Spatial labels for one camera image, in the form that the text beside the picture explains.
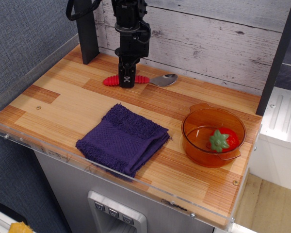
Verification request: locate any black right vertical post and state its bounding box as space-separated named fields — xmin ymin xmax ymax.
xmin=256 ymin=8 xmax=291 ymax=116

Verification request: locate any red toy strawberry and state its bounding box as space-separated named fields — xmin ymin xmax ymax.
xmin=209 ymin=127 xmax=239 ymax=153

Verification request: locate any black braided cable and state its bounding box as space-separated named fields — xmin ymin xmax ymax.
xmin=65 ymin=0 xmax=104 ymax=22

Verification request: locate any orange transparent plastic pot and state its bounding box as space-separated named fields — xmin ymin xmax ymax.
xmin=181 ymin=103 xmax=246 ymax=168

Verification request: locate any black left vertical post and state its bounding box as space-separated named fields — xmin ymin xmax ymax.
xmin=74 ymin=0 xmax=99 ymax=64

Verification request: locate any clear acrylic left guard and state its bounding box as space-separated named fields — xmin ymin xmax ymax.
xmin=0 ymin=34 xmax=80 ymax=110

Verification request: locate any clear acrylic guard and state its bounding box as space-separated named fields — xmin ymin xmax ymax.
xmin=0 ymin=34 xmax=80 ymax=110
xmin=0 ymin=116 xmax=239 ymax=230

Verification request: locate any black vertical post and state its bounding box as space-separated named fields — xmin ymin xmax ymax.
xmin=74 ymin=0 xmax=99 ymax=64
xmin=256 ymin=8 xmax=291 ymax=116

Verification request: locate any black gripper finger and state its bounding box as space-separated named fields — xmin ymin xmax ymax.
xmin=118 ymin=63 xmax=136 ymax=88

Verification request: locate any red handled metal spoon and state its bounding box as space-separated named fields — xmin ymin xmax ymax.
xmin=103 ymin=74 xmax=178 ymax=87

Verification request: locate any silver dispenser button panel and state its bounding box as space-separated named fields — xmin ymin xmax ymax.
xmin=87 ymin=191 xmax=148 ymax=233

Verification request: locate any white toy sink drainboard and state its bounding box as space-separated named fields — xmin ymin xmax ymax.
xmin=260 ymin=87 xmax=291 ymax=143

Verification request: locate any clear acrylic front guard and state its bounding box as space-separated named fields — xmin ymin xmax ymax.
xmin=0 ymin=116 xmax=239 ymax=230

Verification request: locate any purple folded cloth napkin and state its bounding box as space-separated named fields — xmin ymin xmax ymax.
xmin=76 ymin=104 xmax=170 ymax=178

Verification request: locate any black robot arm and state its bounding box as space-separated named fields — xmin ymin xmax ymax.
xmin=112 ymin=0 xmax=151 ymax=88

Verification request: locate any grey toy fridge cabinet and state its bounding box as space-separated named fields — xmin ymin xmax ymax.
xmin=35 ymin=152 xmax=214 ymax=233

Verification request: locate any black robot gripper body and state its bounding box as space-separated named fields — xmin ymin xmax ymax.
xmin=115 ymin=20 xmax=151 ymax=69

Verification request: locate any yellow object at corner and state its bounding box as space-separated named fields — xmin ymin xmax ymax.
xmin=8 ymin=222 xmax=33 ymax=233

